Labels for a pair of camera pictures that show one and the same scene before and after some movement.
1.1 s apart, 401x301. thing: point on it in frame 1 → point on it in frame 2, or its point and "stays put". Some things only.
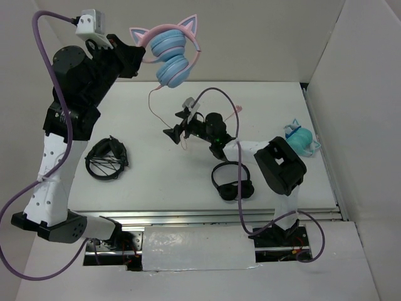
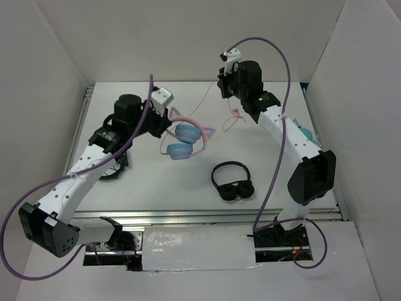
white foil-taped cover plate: [197, 248] stays put
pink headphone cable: [182, 138] → [224, 126]
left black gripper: [128, 57] → [162, 123]
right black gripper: [175, 133] → [223, 79]
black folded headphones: [230, 191] stays put
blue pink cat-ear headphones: [175, 47] → [191, 137]
